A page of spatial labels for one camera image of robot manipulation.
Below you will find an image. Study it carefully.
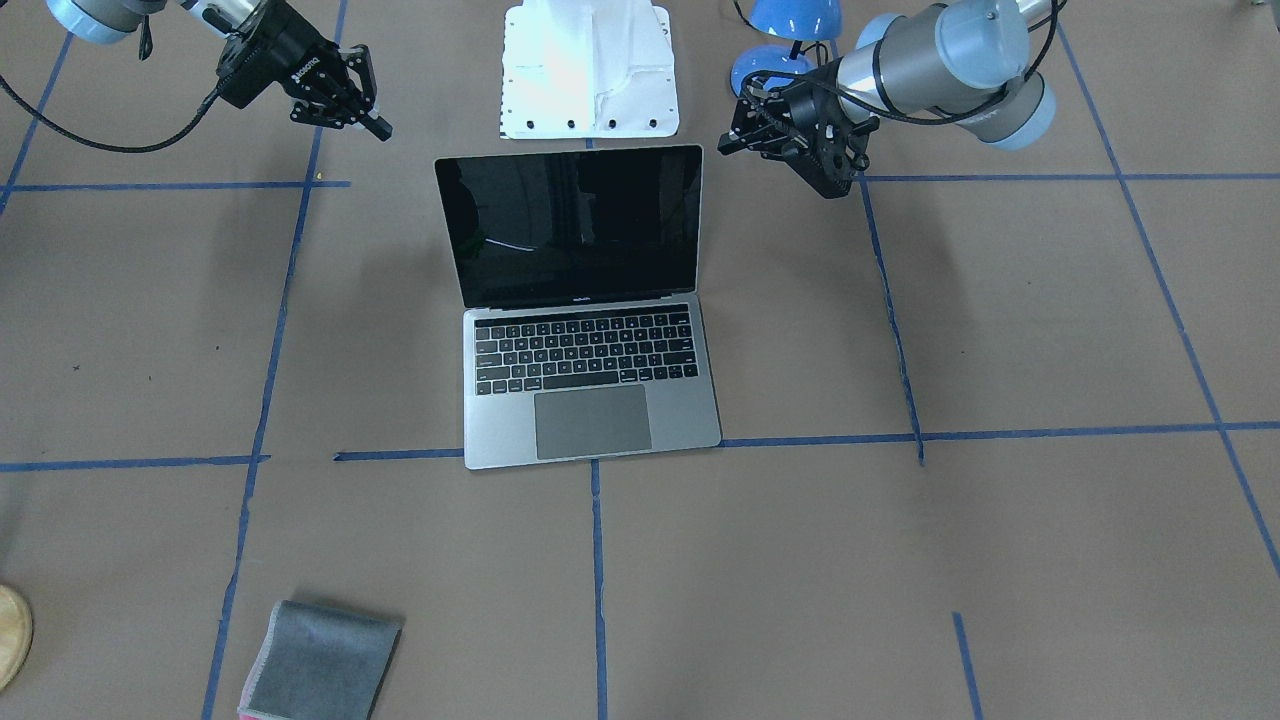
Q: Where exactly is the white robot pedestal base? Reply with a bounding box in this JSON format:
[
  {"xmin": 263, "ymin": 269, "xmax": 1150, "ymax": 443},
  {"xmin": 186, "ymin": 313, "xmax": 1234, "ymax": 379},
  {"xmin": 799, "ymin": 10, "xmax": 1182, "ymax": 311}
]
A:
[{"xmin": 499, "ymin": 1, "xmax": 680, "ymax": 140}]

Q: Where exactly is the folded grey cloth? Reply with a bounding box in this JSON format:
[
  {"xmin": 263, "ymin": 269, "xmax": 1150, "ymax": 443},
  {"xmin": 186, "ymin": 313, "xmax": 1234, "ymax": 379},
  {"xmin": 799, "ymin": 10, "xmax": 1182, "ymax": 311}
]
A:
[{"xmin": 237, "ymin": 600, "xmax": 403, "ymax": 719}]

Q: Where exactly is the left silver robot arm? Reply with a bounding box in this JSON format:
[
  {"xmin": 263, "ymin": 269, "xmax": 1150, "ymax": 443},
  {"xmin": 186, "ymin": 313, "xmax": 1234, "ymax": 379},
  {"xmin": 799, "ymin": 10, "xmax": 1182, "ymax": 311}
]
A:
[{"xmin": 717, "ymin": 1, "xmax": 1062, "ymax": 199}]

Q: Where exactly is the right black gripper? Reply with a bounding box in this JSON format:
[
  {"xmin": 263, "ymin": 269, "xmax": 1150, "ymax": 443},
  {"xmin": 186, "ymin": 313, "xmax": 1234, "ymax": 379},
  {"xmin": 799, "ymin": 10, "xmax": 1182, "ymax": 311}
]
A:
[{"xmin": 218, "ymin": 1, "xmax": 393, "ymax": 142}]

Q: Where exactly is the wooden mug tree stand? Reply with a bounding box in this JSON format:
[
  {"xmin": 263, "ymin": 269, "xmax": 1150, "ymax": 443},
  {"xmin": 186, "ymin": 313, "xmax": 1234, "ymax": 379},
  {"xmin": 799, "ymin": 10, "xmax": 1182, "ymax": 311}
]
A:
[{"xmin": 1, "ymin": 583, "xmax": 35, "ymax": 691}]

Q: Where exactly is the grey laptop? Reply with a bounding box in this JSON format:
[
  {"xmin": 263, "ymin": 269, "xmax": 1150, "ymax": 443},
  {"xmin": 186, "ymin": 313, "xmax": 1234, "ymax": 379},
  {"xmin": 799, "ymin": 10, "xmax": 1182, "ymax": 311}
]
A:
[{"xmin": 433, "ymin": 145, "xmax": 722, "ymax": 470}]

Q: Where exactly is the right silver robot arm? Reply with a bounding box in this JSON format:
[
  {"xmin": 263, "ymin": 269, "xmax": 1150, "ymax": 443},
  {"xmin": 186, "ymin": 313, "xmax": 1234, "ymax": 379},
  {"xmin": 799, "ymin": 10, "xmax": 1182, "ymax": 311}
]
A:
[{"xmin": 45, "ymin": 1, "xmax": 393, "ymax": 142}]

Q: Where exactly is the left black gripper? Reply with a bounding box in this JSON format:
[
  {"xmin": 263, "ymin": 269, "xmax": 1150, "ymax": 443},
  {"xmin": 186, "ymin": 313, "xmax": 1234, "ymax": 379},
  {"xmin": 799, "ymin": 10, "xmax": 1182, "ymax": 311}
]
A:
[{"xmin": 717, "ymin": 76, "xmax": 881, "ymax": 199}]

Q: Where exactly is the blue desk lamp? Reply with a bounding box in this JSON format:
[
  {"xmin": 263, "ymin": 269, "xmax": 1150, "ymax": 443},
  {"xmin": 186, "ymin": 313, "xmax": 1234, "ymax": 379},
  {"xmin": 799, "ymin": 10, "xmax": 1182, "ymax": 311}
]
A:
[{"xmin": 730, "ymin": 1, "xmax": 844, "ymax": 95}]

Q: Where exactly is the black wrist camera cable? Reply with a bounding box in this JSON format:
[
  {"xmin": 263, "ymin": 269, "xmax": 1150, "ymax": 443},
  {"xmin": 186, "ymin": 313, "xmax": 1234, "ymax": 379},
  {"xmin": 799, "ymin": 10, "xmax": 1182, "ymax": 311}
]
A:
[{"xmin": 0, "ymin": 70, "xmax": 236, "ymax": 155}]

